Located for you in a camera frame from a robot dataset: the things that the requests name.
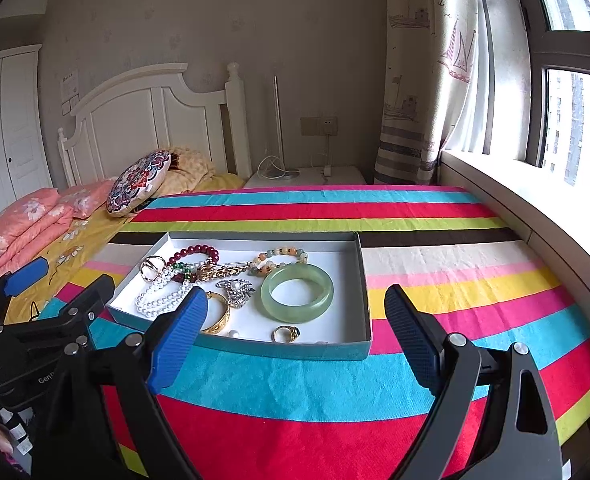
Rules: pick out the dark framed window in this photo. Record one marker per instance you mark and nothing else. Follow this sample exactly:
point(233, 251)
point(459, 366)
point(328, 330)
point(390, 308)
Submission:
point(575, 110)

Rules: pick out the gold hairpin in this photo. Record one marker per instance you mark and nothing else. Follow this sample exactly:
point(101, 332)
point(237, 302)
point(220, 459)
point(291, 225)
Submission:
point(215, 271)

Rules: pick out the white bed headboard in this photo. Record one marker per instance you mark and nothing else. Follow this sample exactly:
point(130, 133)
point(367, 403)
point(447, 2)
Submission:
point(140, 105)

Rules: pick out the pink floral pillow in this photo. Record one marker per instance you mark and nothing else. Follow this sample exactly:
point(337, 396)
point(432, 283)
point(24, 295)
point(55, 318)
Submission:
point(87, 197)

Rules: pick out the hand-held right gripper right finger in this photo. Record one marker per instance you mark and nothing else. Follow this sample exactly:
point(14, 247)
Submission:
point(415, 342)

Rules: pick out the pink floral quilt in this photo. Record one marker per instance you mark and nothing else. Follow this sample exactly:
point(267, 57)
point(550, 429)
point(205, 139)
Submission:
point(20, 230)

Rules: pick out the white nightstand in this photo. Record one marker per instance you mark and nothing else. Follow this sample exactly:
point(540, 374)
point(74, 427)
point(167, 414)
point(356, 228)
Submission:
point(345, 177)

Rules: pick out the beige window sill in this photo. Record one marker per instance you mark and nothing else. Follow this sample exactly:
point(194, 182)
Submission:
point(525, 200)

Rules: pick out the yellow floral bed sheet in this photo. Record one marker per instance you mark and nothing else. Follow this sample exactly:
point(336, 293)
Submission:
point(95, 232)

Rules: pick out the beige wall socket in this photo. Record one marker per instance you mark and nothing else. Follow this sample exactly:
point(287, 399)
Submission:
point(329, 124)

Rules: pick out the gold bangle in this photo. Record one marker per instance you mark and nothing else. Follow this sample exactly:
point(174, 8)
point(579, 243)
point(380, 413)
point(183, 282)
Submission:
point(222, 317)

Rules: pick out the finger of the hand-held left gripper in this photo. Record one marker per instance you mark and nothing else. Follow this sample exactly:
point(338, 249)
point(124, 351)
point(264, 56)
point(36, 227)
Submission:
point(25, 272)
point(92, 295)

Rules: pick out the green jade bangle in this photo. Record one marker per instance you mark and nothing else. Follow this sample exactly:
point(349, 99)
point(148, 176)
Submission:
point(275, 310)

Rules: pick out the boat print curtain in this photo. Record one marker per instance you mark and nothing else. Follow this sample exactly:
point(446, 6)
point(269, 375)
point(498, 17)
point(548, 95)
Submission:
point(425, 85)

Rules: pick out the silver rhinestone brooch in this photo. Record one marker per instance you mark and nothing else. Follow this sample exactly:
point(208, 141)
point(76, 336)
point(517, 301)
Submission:
point(235, 295)

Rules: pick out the round patterned cushion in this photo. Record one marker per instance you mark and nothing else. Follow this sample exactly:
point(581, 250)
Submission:
point(137, 185)

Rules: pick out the striped colourful cloth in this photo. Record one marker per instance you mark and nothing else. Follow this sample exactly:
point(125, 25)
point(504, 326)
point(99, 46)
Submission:
point(425, 220)

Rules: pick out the white wardrobe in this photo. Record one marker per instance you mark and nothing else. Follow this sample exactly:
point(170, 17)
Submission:
point(5, 135)

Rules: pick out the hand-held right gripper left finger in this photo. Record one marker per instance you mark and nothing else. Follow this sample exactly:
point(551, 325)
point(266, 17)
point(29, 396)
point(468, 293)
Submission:
point(180, 345)

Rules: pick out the peach waffle blanket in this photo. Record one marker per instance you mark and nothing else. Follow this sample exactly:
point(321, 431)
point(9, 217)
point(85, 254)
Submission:
point(195, 167)

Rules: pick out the shallow cardboard box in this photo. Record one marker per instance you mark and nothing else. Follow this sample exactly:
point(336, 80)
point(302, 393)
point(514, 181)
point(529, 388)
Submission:
point(345, 305)

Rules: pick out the beige wall switch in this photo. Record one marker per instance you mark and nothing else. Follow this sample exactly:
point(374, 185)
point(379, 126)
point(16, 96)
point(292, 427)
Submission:
point(310, 126)

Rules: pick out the slim pole table lamp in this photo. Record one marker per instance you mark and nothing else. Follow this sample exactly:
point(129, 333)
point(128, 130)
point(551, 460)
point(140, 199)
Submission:
point(276, 120)

